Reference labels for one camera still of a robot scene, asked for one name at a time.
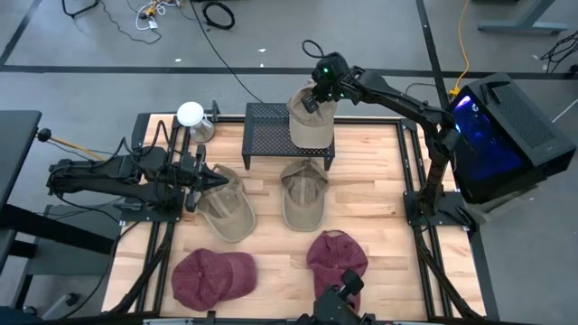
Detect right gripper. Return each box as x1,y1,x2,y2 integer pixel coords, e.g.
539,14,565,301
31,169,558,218
301,51,358,114

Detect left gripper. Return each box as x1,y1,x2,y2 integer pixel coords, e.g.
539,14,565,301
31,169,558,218
177,144,230,213

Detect tan baseball cap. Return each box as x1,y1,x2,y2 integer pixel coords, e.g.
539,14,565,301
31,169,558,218
278,157,331,233
195,162,257,245
286,79,338,150

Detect maroon baseball cap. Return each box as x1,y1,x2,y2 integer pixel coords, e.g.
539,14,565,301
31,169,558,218
305,229,369,312
170,247,258,312

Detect black perforated metal shelf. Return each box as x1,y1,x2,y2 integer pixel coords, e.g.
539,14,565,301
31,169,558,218
241,102,336,172

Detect white mushroom lamp brass base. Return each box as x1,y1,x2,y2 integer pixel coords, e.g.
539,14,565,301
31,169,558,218
176,101,216,144

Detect black desk top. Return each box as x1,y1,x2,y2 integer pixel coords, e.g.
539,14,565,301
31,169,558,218
0,109,43,213

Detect black computer tower blue light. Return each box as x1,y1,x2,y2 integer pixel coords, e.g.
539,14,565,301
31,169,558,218
439,71,578,205

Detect grey desk foot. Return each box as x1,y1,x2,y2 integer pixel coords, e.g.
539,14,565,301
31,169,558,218
477,0,570,36

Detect long black floor cable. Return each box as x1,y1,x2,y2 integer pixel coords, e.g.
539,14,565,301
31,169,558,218
188,0,266,104

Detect black aluminium table frame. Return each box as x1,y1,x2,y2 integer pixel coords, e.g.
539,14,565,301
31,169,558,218
101,99,501,325

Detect orange cable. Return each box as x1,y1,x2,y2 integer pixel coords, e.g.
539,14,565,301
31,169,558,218
44,135,107,163

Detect coiled black cable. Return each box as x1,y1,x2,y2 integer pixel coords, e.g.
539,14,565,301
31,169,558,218
200,0,237,31

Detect yellow extension cable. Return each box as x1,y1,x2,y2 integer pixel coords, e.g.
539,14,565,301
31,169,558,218
448,0,472,98

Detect thin black cable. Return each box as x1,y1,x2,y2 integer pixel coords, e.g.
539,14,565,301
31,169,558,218
97,0,163,45

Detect black desk leg frame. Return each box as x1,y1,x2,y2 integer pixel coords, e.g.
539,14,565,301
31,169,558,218
0,202,117,312

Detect white cable bundle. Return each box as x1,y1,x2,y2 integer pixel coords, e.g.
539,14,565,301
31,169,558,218
134,0,182,32

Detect black cable tangle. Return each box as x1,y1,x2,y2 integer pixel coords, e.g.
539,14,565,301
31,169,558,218
539,29,578,74

